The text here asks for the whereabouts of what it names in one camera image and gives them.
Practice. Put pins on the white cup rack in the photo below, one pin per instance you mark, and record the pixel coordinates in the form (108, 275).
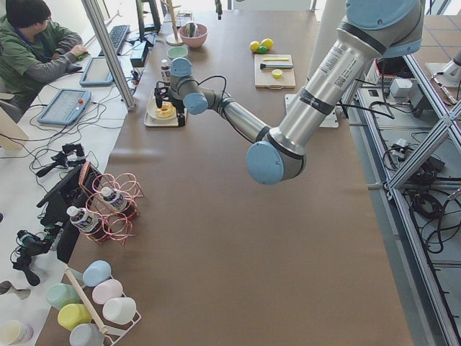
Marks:
(113, 333)

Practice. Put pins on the cream rabbit tray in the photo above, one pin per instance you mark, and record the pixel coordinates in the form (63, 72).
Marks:
(154, 123)

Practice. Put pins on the half lemon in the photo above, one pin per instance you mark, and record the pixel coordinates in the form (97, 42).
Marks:
(277, 73)

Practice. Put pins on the green lime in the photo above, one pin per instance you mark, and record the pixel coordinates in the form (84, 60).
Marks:
(262, 50)

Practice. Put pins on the blue cup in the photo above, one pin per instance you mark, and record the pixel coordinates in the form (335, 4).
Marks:
(96, 273)

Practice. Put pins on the pink bowl with ice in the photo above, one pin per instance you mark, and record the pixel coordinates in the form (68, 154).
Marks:
(198, 40)

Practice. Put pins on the yellow lemon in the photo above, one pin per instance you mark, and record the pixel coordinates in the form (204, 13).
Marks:
(254, 46)
(268, 43)

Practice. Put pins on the white plate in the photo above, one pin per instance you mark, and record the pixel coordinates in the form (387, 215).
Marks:
(151, 111)

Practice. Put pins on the pink cup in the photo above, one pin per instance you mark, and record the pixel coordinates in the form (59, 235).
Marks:
(106, 290)

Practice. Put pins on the yellow lemon lower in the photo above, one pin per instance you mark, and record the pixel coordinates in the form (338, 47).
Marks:
(254, 46)

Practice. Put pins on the wooden cutting board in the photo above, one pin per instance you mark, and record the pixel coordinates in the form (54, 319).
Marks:
(264, 79)

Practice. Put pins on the wooden mug tree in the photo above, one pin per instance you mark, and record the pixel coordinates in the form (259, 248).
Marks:
(174, 38)

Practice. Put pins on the seated person green jacket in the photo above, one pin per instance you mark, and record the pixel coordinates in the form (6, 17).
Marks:
(35, 50)

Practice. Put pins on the copper wire bottle rack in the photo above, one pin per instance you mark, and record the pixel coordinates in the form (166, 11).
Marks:
(116, 226)

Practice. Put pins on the steel muddler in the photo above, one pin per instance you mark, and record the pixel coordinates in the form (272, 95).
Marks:
(267, 66)

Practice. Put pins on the black keyboard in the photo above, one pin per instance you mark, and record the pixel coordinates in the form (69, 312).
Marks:
(118, 35)

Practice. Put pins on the grey cup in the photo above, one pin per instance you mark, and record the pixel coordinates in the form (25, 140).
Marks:
(86, 335)

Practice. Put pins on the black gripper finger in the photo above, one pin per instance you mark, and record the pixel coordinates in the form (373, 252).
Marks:
(159, 100)
(181, 116)

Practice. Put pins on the metal ice scoop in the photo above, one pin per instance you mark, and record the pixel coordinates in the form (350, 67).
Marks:
(190, 29)

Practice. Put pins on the yellow cup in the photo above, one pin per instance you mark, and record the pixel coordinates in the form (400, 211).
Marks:
(72, 315)

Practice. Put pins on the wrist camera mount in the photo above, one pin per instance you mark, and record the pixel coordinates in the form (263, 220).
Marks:
(161, 89)

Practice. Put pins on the green bowl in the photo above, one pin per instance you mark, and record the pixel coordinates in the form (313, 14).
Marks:
(177, 52)

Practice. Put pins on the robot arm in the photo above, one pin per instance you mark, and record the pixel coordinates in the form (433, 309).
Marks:
(368, 30)
(218, 9)

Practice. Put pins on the braided donut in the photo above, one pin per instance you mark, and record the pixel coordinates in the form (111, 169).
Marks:
(167, 110)

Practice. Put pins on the dark tea bottle on tray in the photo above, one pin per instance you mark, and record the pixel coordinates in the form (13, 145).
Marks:
(165, 71)

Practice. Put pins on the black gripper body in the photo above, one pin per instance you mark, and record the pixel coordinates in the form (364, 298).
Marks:
(177, 104)

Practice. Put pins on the yellow lemon upper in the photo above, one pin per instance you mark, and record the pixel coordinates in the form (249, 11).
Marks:
(268, 43)

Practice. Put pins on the tea bottle in rack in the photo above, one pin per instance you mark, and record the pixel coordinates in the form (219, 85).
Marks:
(85, 220)
(114, 199)

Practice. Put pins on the blue teach pendant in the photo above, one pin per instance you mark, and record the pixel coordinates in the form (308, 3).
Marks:
(97, 73)
(66, 107)

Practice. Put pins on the white cup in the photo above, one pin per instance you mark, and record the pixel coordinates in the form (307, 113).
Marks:
(120, 310)

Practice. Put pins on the green cup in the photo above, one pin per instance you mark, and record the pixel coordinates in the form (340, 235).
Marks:
(61, 294)

